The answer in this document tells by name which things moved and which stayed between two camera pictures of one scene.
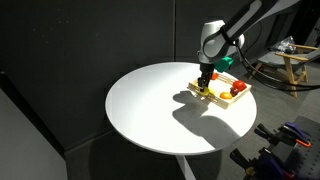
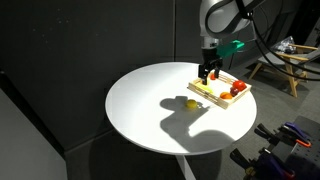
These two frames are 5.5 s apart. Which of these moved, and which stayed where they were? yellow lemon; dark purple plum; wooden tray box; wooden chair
Moved: yellow lemon
Stayed: wooden chair; dark purple plum; wooden tray box
